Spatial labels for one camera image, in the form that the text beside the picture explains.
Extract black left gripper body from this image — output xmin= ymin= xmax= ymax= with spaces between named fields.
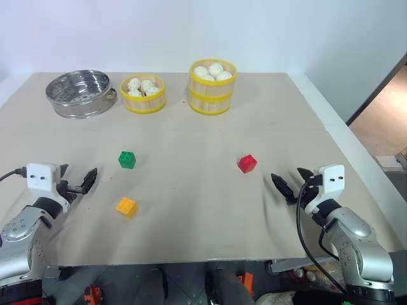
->
xmin=56 ymin=179 xmax=85 ymax=205

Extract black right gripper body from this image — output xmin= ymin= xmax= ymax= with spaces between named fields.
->
xmin=294 ymin=174 xmax=324 ymax=208

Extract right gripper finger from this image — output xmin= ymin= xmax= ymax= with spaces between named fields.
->
xmin=296 ymin=167 xmax=315 ymax=182
xmin=270 ymin=172 xmax=298 ymax=206

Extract red toy block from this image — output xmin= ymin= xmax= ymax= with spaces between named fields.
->
xmin=237 ymin=154 xmax=258 ymax=174

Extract green toy block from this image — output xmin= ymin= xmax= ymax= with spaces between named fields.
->
xmin=118 ymin=151 xmax=137 ymax=170

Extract yellow toy block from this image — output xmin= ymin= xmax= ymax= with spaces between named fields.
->
xmin=114 ymin=196 xmax=139 ymax=220

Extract perforated steel steamer tray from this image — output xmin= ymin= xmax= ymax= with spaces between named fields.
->
xmin=45 ymin=69 xmax=117 ymax=119

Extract beige table cover sheet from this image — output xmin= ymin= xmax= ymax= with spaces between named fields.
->
xmin=0 ymin=72 xmax=402 ymax=266

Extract wooden steamer basket yellow rims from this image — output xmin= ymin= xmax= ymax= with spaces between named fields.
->
xmin=188 ymin=58 xmax=238 ymax=98
xmin=188 ymin=90 xmax=235 ymax=116
xmin=119 ymin=74 xmax=167 ymax=114

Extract orange plastic part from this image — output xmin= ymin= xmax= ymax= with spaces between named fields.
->
xmin=237 ymin=272 xmax=256 ymax=295
xmin=83 ymin=284 xmax=103 ymax=305

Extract white crumpled cloth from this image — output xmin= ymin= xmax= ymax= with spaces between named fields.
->
xmin=256 ymin=291 xmax=297 ymax=305

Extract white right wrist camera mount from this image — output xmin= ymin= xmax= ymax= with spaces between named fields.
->
xmin=303 ymin=164 xmax=346 ymax=215

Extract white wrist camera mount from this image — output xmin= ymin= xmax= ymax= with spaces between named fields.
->
xmin=26 ymin=163 xmax=71 ymax=215
xmin=303 ymin=164 xmax=346 ymax=215

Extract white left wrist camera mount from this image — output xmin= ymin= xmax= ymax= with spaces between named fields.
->
xmin=26 ymin=163 xmax=71 ymax=215

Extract short black right arm cable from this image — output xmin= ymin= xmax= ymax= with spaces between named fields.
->
xmin=319 ymin=221 xmax=340 ymax=259

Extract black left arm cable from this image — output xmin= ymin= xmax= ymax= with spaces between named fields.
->
xmin=0 ymin=167 xmax=28 ymax=183

